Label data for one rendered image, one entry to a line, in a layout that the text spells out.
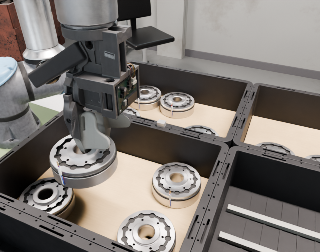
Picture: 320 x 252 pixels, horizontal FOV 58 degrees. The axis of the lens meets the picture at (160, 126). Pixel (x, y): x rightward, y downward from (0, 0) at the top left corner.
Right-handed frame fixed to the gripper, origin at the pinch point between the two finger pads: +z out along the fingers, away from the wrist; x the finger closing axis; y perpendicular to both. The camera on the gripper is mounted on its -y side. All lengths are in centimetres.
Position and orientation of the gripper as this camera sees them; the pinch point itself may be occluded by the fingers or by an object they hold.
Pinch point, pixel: (94, 143)
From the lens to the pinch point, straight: 50.2
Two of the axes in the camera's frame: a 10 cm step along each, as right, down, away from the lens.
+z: -0.1, 8.3, 5.6
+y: 9.2, 2.3, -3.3
